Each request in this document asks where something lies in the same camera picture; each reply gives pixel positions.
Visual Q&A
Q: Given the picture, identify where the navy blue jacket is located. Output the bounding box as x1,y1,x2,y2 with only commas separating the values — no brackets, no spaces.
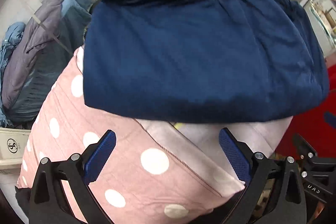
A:
83,0,330,123

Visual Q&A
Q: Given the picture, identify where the red floor mat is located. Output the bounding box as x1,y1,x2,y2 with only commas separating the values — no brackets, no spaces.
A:
276,64,336,159

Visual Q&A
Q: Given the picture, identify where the white logo box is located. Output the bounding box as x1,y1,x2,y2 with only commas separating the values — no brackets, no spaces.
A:
0,127,31,171

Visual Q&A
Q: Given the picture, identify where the pink polka dot bedsheet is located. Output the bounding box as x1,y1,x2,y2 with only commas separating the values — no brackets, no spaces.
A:
16,0,295,224

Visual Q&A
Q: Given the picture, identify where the grey blue quilt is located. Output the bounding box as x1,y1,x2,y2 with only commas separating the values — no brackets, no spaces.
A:
1,0,92,127

